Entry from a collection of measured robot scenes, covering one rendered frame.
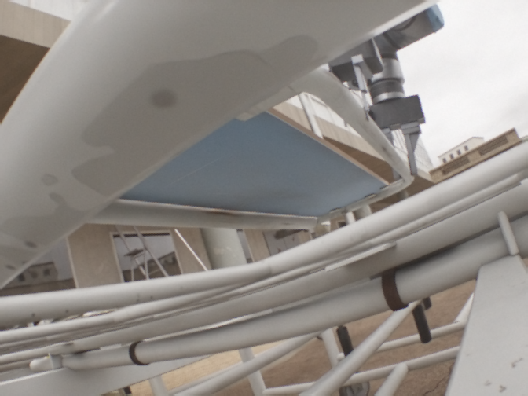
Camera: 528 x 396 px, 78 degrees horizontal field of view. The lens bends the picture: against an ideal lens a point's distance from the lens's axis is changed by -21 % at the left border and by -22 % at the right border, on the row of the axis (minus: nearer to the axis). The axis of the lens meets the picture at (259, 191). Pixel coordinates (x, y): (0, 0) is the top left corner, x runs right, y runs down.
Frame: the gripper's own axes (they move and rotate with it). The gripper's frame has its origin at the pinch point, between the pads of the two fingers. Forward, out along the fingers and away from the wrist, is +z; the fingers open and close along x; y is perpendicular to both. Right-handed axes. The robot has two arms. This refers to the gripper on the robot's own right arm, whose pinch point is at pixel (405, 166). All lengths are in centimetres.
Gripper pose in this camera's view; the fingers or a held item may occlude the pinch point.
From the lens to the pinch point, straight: 79.0
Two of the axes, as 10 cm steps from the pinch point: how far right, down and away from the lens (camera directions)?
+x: 8.8, -2.0, -4.4
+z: 1.4, 9.8, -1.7
